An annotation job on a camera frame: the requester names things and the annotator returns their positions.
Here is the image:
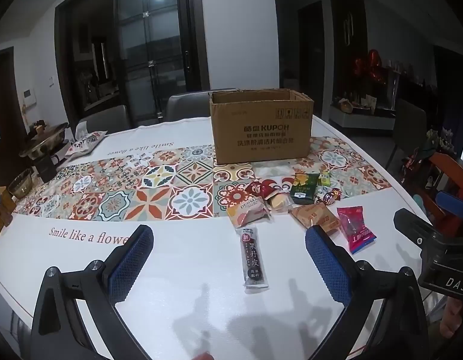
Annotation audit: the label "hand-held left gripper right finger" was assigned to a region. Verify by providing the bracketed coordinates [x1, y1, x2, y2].
[304, 225, 429, 360]

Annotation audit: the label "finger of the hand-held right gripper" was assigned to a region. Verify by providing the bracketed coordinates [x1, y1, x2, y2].
[436, 190, 463, 215]
[394, 208, 443, 249]

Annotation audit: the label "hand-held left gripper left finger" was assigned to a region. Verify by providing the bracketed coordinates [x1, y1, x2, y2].
[30, 224, 155, 360]

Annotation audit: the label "green cracker packet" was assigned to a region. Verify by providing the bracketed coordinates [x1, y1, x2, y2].
[290, 172, 321, 206]

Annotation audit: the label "red heart print packet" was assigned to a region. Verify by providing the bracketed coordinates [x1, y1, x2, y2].
[244, 181, 270, 199]
[262, 178, 293, 196]

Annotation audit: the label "brown cardboard box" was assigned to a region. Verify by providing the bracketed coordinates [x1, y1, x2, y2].
[210, 88, 315, 165]

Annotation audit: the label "orange wooden chair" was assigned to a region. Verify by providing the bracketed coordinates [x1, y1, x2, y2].
[426, 151, 463, 220]

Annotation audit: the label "magenta snack packet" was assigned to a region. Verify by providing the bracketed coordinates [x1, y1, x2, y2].
[336, 206, 378, 254]

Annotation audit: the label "patterned tile print tablecloth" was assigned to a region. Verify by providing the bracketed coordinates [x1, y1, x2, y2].
[0, 114, 442, 360]

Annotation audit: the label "orange brown snack packet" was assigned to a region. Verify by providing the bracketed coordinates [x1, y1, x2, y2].
[290, 203, 342, 236]

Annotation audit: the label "shiny foil wrapped candy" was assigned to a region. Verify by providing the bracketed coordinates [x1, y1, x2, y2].
[315, 188, 343, 207]

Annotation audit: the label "long dark fruit leather packet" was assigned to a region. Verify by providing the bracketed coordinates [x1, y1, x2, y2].
[237, 226, 270, 294]

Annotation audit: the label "clear sandwich cake packet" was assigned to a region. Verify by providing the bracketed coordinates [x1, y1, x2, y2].
[267, 191, 294, 214]

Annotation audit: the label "dark dining chair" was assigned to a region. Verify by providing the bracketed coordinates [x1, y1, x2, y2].
[385, 98, 429, 169]

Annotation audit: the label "pink round cake packet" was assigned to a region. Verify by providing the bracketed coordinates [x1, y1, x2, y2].
[226, 199, 272, 229]

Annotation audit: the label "white low sideboard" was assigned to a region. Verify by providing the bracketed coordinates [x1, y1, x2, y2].
[329, 103, 398, 129]

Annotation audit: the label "white patterned snack bag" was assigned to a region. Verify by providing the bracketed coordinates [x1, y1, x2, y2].
[64, 130, 108, 158]

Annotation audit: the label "grey upholstered chair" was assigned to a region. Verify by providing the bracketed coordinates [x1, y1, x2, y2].
[166, 91, 217, 122]
[77, 105, 131, 136]

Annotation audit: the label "metal electric hot pot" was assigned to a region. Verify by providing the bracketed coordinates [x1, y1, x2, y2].
[19, 122, 72, 182]

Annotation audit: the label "red foil balloons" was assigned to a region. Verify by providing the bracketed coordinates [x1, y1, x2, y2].
[352, 49, 388, 85]

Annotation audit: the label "dark glass sliding door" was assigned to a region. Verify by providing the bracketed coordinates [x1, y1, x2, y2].
[55, 0, 211, 111]

